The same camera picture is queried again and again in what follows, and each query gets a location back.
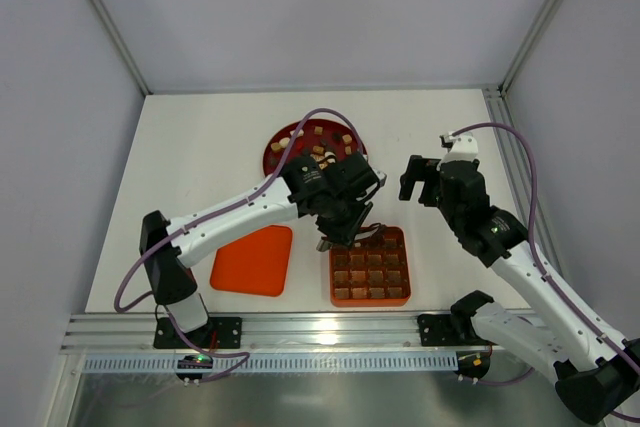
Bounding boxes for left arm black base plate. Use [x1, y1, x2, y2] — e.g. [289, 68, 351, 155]
[153, 316, 243, 350]

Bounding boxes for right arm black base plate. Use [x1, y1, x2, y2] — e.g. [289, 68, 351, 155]
[417, 313, 491, 347]

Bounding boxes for aluminium front rail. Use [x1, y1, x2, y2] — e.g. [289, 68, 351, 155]
[62, 311, 423, 352]

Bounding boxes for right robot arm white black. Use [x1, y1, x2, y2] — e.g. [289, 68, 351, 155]
[399, 155, 639, 425]

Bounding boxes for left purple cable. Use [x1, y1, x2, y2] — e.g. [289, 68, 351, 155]
[113, 107, 369, 383]

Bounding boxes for round dark red tray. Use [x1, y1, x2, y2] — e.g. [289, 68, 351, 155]
[260, 118, 371, 186]

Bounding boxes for slotted cable duct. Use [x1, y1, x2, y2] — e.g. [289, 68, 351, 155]
[81, 351, 458, 375]

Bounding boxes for metal tweezers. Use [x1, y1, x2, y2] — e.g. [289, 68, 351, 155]
[316, 223, 386, 252]

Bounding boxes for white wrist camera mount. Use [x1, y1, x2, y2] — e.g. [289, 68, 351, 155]
[440, 132, 479, 164]

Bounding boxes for orange chocolate box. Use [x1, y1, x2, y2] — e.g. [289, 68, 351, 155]
[329, 226, 411, 308]

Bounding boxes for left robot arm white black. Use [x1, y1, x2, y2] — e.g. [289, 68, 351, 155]
[139, 152, 386, 334]

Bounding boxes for orange box lid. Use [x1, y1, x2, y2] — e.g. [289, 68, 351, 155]
[209, 225, 293, 297]

